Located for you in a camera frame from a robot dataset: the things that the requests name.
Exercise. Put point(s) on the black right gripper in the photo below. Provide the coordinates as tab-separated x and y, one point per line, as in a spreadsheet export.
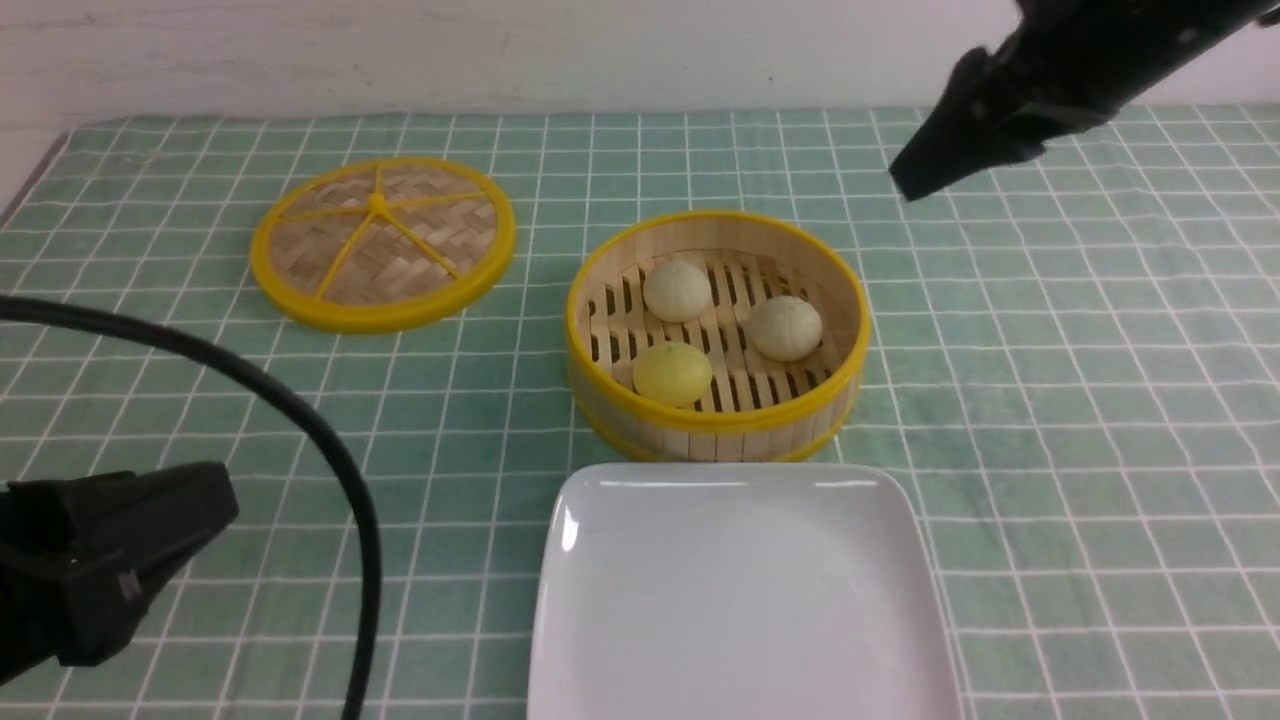
1068	66

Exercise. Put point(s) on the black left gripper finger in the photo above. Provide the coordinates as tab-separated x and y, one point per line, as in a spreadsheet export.
83	560

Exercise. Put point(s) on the beige bun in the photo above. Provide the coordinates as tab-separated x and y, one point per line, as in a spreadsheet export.
784	329
677	292

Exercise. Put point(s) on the beige bun back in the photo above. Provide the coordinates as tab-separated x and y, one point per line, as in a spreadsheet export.
677	292

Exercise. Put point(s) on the yellow steamed bun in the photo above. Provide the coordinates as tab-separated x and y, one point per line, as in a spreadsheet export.
672	373

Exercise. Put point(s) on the white square plate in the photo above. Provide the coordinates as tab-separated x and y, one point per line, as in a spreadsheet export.
792	590

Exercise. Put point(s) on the green checkered tablecloth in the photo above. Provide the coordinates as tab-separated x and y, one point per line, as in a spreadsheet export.
1074	373

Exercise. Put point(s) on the yellow bamboo steamer basket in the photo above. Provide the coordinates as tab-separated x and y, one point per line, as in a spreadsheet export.
755	408

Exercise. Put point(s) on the yellow bamboo steamer lid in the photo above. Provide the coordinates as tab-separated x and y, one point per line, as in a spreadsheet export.
384	246

